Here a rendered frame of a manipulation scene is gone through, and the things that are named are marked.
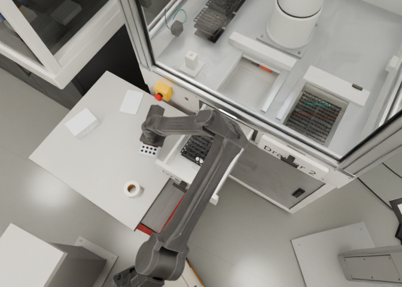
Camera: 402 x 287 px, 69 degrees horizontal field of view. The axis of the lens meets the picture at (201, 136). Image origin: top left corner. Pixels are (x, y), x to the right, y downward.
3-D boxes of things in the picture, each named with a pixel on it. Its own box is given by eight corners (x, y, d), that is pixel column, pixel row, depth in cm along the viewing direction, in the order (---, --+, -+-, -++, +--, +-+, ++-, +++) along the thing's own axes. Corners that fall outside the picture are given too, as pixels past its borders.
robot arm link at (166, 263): (135, 289, 72) (153, 293, 74) (160, 269, 68) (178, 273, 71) (134, 254, 79) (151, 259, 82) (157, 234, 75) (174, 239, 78)
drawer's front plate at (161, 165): (215, 205, 122) (216, 200, 112) (158, 170, 128) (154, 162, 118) (218, 201, 122) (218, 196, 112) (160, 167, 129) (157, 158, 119)
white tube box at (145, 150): (157, 159, 136) (155, 156, 133) (139, 155, 137) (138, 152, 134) (164, 136, 141) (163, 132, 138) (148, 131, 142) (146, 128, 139)
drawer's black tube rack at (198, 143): (216, 177, 125) (216, 173, 119) (181, 156, 129) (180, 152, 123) (241, 136, 132) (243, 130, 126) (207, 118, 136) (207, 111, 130)
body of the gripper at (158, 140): (145, 128, 129) (142, 121, 122) (167, 134, 128) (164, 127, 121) (139, 142, 127) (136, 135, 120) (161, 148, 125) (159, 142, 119)
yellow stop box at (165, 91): (167, 103, 139) (165, 95, 133) (154, 96, 141) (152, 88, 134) (173, 95, 141) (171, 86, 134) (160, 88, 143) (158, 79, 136)
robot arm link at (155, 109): (149, 123, 108) (168, 133, 112) (158, 97, 112) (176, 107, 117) (134, 128, 117) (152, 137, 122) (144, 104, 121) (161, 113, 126)
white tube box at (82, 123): (79, 140, 141) (74, 136, 137) (69, 128, 144) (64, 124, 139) (100, 123, 145) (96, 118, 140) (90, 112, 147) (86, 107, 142)
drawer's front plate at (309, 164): (318, 180, 125) (328, 173, 115) (257, 146, 132) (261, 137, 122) (320, 176, 126) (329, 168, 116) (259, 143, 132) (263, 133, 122)
